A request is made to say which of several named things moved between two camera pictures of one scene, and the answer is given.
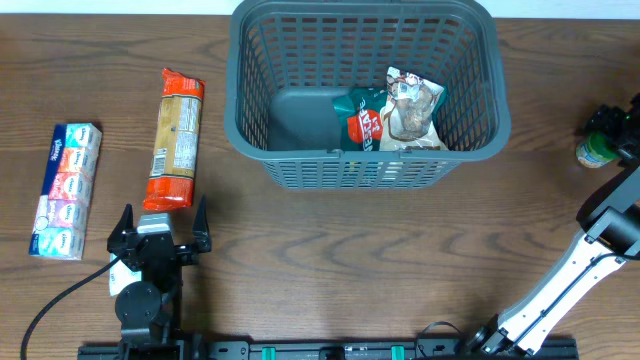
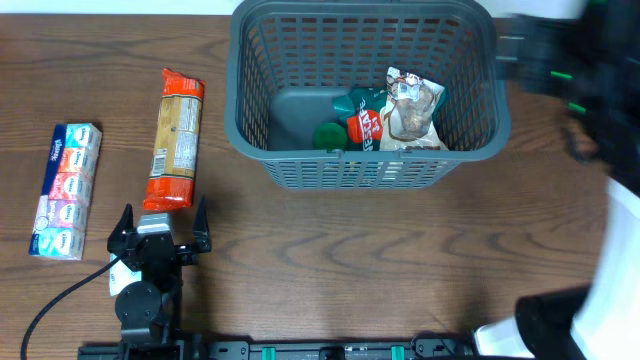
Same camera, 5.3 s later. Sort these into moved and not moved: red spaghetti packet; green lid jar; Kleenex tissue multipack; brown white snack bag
Moved: green lid jar
Not moved: red spaghetti packet; brown white snack bag; Kleenex tissue multipack
